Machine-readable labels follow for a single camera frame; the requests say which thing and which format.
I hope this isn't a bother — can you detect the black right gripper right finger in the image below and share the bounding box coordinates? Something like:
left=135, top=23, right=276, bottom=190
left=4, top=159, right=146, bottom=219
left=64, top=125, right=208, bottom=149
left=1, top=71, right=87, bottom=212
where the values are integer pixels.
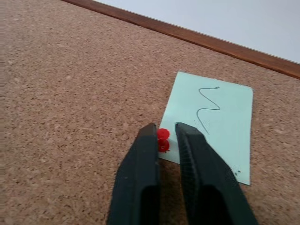
left=175, top=122, right=259, bottom=225

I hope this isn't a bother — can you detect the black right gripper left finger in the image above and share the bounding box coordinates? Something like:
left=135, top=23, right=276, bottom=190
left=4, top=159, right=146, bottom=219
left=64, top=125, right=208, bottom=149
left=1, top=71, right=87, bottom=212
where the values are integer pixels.
left=106, top=122, right=161, bottom=225

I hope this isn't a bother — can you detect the green paper note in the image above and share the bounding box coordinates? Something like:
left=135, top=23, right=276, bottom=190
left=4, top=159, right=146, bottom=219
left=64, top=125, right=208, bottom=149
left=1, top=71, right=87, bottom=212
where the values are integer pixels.
left=158, top=71, right=254, bottom=186

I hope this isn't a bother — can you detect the red pushpin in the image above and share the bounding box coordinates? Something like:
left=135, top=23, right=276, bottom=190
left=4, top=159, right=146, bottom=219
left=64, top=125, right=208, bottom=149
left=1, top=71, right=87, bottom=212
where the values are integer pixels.
left=157, top=128, right=171, bottom=153

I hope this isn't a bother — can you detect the cork board with wooden frame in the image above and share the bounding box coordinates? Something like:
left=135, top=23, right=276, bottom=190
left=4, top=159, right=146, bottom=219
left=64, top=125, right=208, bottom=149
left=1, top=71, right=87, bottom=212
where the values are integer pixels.
left=0, top=0, right=300, bottom=225

